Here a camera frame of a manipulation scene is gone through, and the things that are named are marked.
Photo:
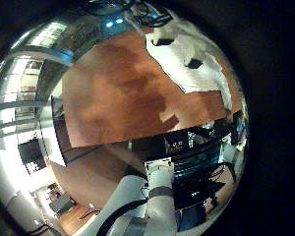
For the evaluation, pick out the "white striped cloth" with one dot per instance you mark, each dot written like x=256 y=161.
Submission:
x=193 y=82

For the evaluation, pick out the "black equipment rack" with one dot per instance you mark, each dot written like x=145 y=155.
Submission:
x=195 y=160

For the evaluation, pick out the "grey cart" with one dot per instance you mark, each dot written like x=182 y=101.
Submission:
x=60 y=204

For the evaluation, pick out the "black wall screen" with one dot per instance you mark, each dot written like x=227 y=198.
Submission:
x=31 y=154

